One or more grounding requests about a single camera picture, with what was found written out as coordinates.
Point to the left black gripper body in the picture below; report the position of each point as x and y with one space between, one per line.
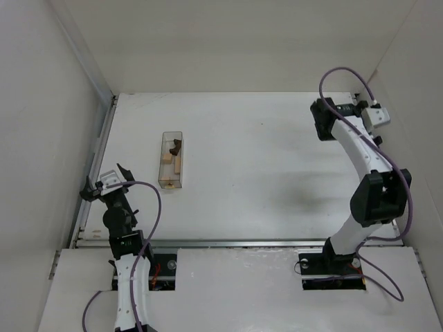
104 191

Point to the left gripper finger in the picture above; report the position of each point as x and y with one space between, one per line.
89 192
128 177

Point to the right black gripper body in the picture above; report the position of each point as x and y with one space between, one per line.
358 107

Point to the clear plastic box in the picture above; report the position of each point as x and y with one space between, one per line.
166 172

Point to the light wood cube block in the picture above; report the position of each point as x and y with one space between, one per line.
167 158

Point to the long light wood block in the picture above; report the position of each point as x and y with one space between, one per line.
177 165

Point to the dark brown arch block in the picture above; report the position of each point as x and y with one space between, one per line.
176 148

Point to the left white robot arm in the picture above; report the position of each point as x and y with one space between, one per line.
130 249

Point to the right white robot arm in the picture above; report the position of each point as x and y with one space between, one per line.
380 196

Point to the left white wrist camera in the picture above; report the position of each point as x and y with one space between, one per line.
110 178

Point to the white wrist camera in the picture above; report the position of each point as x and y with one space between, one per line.
376 118
110 178

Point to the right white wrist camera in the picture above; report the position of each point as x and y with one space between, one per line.
376 118

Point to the aluminium front rail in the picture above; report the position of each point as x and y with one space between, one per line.
191 243

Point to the aluminium left rail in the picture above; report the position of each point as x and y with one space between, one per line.
92 168

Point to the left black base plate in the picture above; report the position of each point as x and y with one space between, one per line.
162 273

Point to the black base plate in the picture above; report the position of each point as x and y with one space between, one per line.
162 273
322 274

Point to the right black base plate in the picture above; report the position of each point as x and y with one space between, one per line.
322 274

